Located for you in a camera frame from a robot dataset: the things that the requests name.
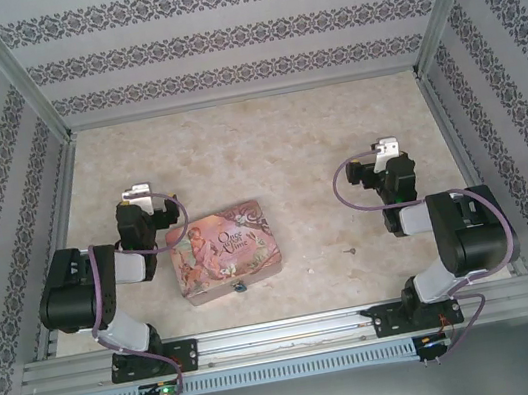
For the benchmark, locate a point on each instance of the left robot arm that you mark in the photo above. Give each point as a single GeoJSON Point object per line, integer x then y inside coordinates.
{"type": "Point", "coordinates": [66, 301]}

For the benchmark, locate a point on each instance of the aluminium mounting rail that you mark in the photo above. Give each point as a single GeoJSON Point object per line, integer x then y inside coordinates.
{"type": "Point", "coordinates": [282, 339]}

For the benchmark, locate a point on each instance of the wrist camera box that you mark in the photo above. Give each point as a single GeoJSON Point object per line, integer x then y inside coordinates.
{"type": "Point", "coordinates": [137, 192]}
{"type": "Point", "coordinates": [386, 147]}

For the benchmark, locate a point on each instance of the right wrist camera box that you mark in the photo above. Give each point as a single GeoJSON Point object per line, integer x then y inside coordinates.
{"type": "Point", "coordinates": [386, 147]}

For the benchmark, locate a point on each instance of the pink illustrated tin box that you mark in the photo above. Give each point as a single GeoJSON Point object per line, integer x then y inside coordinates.
{"type": "Point", "coordinates": [222, 250]}

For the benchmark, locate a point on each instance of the small teal padlock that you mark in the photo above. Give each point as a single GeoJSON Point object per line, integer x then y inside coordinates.
{"type": "Point", "coordinates": [239, 288]}

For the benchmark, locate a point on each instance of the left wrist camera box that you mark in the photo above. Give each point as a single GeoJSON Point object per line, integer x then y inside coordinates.
{"type": "Point", "coordinates": [137, 192]}

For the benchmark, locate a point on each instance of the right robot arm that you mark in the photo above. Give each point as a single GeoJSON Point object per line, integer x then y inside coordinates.
{"type": "Point", "coordinates": [479, 242]}

